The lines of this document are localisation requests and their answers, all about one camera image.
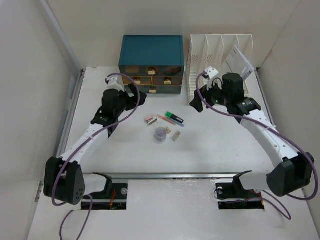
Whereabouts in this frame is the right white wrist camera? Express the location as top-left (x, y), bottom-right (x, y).
top-left (202, 66), bottom-right (219, 80)

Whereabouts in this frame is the aluminium table rail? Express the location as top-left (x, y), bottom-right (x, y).
top-left (79, 171), bottom-right (279, 181)

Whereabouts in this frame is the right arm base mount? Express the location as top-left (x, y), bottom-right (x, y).
top-left (214, 171), bottom-right (265, 210)

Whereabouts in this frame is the green black highlighter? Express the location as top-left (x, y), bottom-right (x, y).
top-left (165, 111), bottom-right (184, 124)

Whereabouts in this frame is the blue pen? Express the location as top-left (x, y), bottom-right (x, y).
top-left (164, 116), bottom-right (185, 127)

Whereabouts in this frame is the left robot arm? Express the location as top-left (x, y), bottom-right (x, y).
top-left (43, 83), bottom-right (147, 207)

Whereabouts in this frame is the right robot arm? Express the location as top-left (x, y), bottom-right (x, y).
top-left (190, 68), bottom-right (319, 200)

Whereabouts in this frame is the orange pen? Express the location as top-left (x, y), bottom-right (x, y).
top-left (157, 114), bottom-right (176, 125)

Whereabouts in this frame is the white file rack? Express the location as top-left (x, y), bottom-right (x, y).
top-left (185, 34), bottom-right (254, 102)

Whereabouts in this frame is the white spiral manual booklet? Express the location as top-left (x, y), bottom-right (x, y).
top-left (225, 46), bottom-right (255, 82)

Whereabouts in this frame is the silver staple box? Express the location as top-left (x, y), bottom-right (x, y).
top-left (171, 131), bottom-right (181, 142)

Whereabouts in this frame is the pink mini stapler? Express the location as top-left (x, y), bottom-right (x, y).
top-left (144, 115), bottom-right (158, 126)

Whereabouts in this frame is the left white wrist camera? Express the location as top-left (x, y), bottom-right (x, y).
top-left (105, 76), bottom-right (125, 92)

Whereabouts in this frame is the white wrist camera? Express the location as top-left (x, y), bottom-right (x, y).
top-left (202, 66), bottom-right (219, 80)
top-left (105, 76), bottom-right (125, 92)

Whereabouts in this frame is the teal drawer organizer box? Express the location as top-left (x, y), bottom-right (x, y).
top-left (118, 35), bottom-right (185, 95)

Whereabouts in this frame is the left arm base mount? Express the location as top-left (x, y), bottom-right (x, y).
top-left (80, 172), bottom-right (129, 211)

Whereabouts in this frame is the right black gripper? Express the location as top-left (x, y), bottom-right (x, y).
top-left (189, 77), bottom-right (231, 113)

